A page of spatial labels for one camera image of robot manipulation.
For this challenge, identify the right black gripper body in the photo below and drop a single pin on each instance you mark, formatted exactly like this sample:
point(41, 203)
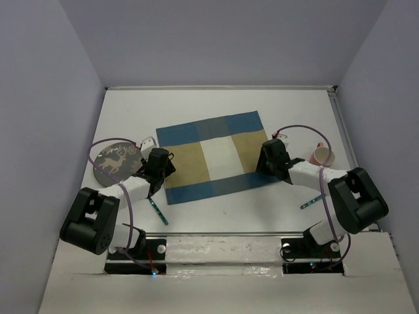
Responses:
point(265, 165)

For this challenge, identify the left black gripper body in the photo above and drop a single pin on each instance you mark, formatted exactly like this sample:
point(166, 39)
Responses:
point(166, 171)

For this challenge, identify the fork with teal handle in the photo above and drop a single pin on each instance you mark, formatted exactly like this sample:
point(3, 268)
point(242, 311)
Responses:
point(158, 211)

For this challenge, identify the dark reindeer plate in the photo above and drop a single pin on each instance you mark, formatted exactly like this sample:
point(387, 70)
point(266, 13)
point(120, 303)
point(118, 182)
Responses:
point(119, 160)

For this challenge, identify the pink mug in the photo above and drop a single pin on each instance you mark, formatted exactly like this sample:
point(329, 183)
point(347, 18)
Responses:
point(322, 156)

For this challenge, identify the blue beige checked placemat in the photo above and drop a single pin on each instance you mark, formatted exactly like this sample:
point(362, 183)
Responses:
point(214, 157)

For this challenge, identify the spoon with teal handle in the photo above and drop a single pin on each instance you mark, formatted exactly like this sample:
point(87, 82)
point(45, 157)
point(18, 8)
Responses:
point(311, 202)

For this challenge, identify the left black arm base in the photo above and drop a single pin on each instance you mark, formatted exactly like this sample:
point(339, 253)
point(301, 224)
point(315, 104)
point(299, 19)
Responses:
point(145, 259)

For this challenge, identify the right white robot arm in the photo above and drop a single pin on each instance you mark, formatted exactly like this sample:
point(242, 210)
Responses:
point(356, 199)

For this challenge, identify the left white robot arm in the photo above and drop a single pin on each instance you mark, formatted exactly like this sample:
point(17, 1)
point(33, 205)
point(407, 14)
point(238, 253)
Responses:
point(101, 220)

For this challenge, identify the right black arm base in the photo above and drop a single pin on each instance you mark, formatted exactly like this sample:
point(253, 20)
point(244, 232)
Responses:
point(301, 257)

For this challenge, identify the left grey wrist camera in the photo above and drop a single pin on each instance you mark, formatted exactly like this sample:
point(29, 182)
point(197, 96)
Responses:
point(148, 144)

